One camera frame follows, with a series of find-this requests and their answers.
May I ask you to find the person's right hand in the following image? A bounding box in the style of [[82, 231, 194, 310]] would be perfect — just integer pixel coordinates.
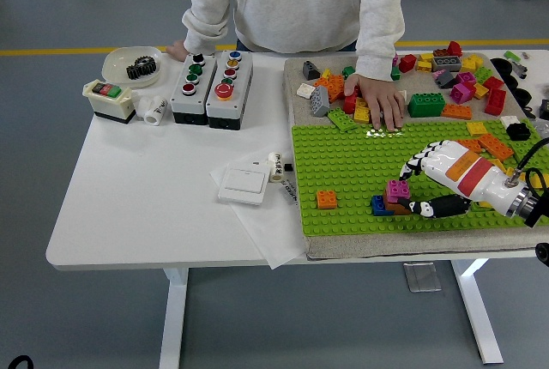
[[166, 40, 190, 62]]

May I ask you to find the person's left hand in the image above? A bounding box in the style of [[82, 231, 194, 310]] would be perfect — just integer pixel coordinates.
[[344, 72, 407, 132]]

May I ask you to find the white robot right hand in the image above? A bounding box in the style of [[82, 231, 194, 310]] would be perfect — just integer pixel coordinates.
[[396, 139, 528, 220]]

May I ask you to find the long orange toy brick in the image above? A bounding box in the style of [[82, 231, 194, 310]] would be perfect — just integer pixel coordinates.
[[477, 132, 515, 161], [441, 103, 474, 121], [456, 138, 484, 154]]

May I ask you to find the large green toy brick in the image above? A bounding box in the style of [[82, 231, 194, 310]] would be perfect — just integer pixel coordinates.
[[407, 92, 446, 119]]

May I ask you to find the flat green toy brick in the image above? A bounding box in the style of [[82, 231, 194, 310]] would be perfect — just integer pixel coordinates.
[[326, 108, 361, 132]]

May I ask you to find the light grey toy brick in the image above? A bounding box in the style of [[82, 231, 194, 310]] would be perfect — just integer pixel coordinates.
[[309, 85, 332, 118]]

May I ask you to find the green studded baseplate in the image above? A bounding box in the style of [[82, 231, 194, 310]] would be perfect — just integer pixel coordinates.
[[290, 119, 544, 237]]

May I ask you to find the black toy brick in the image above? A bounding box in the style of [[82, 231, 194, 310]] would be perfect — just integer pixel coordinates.
[[505, 121, 534, 142]]

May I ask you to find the green studded plate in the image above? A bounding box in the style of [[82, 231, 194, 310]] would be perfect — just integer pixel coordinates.
[[510, 118, 549, 168]]

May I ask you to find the dark grey toy brick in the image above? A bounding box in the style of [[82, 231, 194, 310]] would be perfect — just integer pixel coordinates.
[[435, 69, 457, 89]]

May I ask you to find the long grey toy brick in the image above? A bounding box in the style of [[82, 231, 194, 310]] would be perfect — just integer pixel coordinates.
[[431, 56, 464, 73]]

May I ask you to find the tall red toy brick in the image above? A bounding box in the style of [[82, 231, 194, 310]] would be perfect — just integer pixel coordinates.
[[485, 88, 508, 117]]

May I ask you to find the large magenta toy brick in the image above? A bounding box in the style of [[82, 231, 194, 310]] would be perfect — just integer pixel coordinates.
[[449, 82, 475, 106]]

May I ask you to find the blue toy brick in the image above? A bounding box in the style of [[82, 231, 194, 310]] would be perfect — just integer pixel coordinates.
[[371, 195, 395, 217]]

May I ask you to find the lime green toy brick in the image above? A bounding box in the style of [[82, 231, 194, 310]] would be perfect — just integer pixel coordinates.
[[473, 65, 495, 85]]

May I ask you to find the black metal gear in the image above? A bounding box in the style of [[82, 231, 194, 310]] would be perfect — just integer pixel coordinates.
[[125, 55, 158, 82]]

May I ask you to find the grey four-button control box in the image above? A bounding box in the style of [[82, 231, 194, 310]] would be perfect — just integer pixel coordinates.
[[170, 52, 219, 125]]

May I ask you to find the white plastic bowl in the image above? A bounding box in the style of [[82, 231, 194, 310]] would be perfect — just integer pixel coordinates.
[[101, 45, 165, 89]]

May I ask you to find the white pipe tee fitting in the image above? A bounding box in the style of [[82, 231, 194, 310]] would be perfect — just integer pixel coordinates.
[[133, 94, 169, 126]]

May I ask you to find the grey emergency-stop control box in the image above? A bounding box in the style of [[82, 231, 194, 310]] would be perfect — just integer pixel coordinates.
[[205, 49, 254, 131]]

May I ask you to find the metal floor plate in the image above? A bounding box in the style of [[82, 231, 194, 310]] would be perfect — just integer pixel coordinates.
[[401, 261, 443, 293]]

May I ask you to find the person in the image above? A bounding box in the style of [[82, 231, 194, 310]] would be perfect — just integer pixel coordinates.
[[178, 0, 415, 54]]

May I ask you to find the small labelled white fitting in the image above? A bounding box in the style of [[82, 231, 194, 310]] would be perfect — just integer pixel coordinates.
[[266, 152, 287, 185]]

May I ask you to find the white printed label strip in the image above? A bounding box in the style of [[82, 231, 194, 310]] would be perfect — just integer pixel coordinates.
[[279, 179, 300, 206]]

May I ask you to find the white table leg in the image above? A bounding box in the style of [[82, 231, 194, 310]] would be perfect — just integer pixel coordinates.
[[449, 258, 505, 366], [158, 268, 190, 369]]

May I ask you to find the white paper sheet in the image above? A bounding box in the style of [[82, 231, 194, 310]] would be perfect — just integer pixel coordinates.
[[208, 152, 306, 270]]

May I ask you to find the cream red-green switch box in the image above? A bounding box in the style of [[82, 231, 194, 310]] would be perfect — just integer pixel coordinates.
[[81, 78, 137, 125]]

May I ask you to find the white wall switch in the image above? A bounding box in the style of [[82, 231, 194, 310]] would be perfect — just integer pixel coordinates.
[[217, 164, 269, 206]]

